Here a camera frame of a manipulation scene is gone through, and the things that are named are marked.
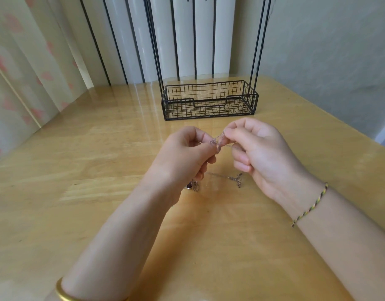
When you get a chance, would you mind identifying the braided cord bracelet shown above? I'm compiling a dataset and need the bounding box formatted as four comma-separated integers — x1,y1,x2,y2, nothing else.
291,182,329,227

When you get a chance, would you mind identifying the pink floral curtain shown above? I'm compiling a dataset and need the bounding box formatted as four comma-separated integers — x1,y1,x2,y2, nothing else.
0,0,93,166

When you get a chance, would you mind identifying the person's left hand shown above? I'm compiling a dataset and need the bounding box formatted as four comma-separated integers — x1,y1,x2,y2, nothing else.
139,126,222,209

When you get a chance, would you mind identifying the person's left forearm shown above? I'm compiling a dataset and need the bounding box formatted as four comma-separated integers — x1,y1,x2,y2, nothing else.
43,186,167,301

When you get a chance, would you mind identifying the person's right forearm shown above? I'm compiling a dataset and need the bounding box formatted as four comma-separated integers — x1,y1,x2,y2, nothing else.
293,186,385,301

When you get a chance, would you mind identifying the white black-striped curtain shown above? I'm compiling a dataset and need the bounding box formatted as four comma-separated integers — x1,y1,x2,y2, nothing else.
57,0,239,87

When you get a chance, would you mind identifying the person's right hand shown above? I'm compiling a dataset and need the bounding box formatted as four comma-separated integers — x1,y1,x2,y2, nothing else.
218,117,326,218

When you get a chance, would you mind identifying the black wire jewelry rack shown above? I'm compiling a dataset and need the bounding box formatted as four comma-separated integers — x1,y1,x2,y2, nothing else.
141,0,280,121

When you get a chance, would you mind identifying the gold bangle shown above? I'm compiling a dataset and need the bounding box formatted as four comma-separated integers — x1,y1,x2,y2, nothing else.
54,276,127,301

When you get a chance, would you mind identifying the chain necklace with pendant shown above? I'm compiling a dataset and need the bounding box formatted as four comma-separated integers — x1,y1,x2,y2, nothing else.
184,134,245,192

